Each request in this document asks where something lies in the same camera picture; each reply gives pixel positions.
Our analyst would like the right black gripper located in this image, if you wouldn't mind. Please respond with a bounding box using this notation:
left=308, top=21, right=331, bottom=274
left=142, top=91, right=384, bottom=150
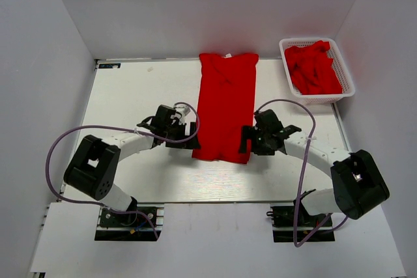
left=238, top=125, right=276, bottom=156

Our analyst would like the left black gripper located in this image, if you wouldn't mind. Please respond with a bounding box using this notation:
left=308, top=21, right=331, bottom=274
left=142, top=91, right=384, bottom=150
left=164, top=121, right=201, bottom=150

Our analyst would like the red t shirt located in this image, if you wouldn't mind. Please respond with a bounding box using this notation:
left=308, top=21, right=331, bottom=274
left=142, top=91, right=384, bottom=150
left=192, top=53, right=259, bottom=164

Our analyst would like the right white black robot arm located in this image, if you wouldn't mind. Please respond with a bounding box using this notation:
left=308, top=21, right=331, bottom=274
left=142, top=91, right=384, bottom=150
left=239, top=109, right=390, bottom=225

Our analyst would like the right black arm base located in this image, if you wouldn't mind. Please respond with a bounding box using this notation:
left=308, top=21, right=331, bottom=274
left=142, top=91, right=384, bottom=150
left=266, top=204, right=335, bottom=243

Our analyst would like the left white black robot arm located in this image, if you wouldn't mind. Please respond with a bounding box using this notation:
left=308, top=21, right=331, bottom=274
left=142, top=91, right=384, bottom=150
left=64, top=102, right=200, bottom=225

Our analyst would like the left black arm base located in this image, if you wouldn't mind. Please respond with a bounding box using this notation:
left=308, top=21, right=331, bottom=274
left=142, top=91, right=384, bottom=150
left=94, top=204, right=164, bottom=242

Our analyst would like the red shirts pile in basket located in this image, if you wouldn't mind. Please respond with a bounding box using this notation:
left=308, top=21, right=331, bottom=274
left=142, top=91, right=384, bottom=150
left=284, top=40, right=343, bottom=95

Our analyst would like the blue label sticker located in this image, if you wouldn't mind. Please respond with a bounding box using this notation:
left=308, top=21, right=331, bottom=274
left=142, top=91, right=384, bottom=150
left=98, top=63, right=121, bottom=69

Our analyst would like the white plastic basket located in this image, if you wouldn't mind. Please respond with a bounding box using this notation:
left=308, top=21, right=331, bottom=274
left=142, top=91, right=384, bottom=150
left=279, top=37, right=355, bottom=104

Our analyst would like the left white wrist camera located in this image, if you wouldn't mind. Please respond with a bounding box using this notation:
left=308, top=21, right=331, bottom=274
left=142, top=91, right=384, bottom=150
left=174, top=104, right=191, bottom=125

